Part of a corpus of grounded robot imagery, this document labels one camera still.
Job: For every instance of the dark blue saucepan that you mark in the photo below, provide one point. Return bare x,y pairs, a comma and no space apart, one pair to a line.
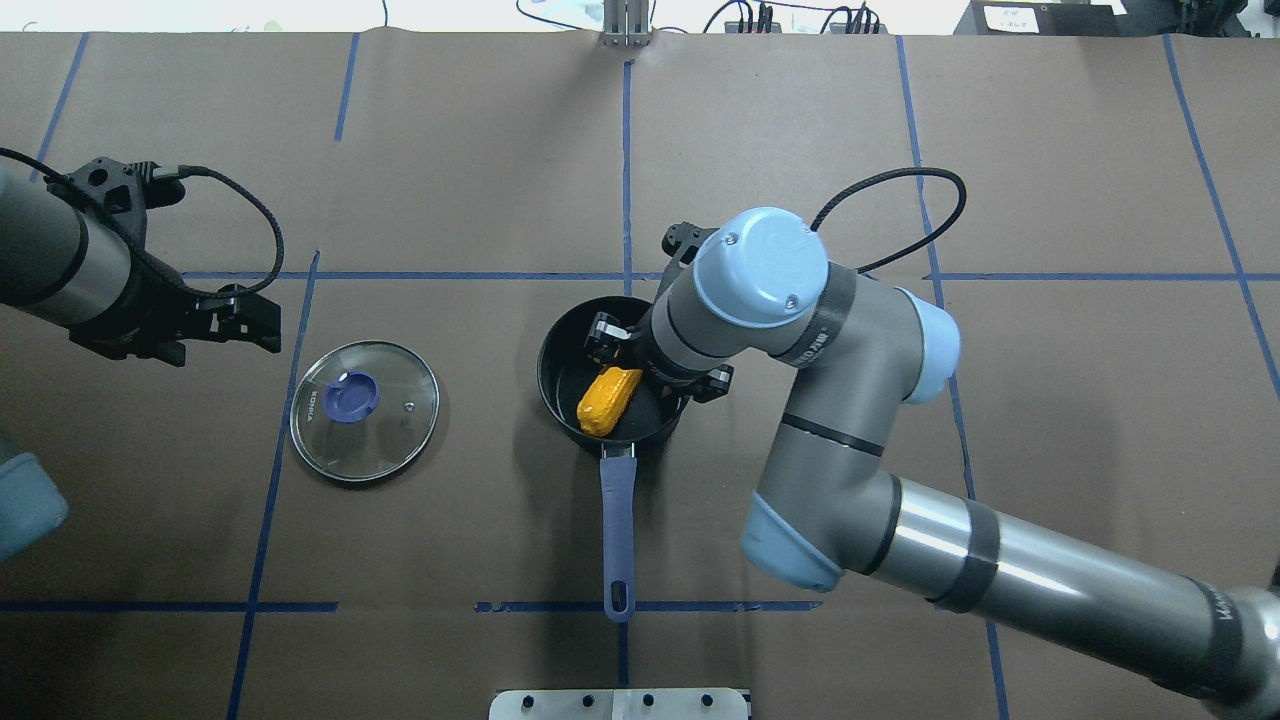
565,371

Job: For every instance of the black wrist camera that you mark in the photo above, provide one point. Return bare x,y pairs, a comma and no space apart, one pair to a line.
682,241
125,190

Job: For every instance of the brown paper table cover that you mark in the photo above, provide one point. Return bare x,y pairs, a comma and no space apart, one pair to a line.
1114,277

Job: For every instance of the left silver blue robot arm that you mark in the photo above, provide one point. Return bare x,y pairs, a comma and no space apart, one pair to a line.
74,255

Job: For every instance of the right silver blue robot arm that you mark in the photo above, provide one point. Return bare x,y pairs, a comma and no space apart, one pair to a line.
825,506

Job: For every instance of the black power box white label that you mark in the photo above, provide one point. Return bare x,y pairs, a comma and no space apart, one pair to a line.
1036,18

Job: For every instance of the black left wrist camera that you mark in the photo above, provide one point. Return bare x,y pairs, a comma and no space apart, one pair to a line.
125,190

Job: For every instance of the glass pot lid blue knob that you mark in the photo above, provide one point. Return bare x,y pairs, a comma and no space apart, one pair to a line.
363,412

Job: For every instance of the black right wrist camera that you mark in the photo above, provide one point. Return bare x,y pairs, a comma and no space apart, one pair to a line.
682,241

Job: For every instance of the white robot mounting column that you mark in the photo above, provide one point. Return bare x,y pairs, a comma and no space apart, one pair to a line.
623,703

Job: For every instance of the yellow toy corn cob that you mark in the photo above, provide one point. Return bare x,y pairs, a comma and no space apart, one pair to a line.
605,401

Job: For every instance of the aluminium frame post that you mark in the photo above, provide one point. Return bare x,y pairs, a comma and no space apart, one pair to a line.
626,23

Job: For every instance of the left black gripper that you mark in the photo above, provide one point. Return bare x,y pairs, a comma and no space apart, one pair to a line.
143,318

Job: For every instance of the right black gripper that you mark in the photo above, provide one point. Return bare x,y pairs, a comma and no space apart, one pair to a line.
608,333

